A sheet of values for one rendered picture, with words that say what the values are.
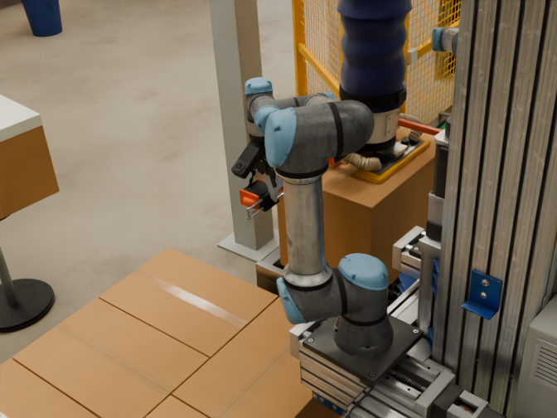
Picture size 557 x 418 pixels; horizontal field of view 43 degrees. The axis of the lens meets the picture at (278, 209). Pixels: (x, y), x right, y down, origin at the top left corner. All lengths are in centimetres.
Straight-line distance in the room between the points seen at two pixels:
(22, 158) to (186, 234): 118
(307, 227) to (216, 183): 304
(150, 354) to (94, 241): 172
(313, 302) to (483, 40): 68
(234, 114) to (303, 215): 202
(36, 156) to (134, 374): 126
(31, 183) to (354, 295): 205
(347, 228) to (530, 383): 89
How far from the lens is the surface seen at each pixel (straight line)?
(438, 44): 236
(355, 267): 169
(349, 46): 234
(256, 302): 273
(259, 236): 387
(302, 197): 152
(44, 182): 344
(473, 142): 154
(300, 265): 161
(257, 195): 205
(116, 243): 416
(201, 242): 404
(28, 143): 334
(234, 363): 251
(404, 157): 251
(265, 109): 183
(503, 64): 145
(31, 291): 392
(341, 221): 237
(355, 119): 147
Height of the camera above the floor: 230
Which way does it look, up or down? 33 degrees down
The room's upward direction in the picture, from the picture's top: 4 degrees counter-clockwise
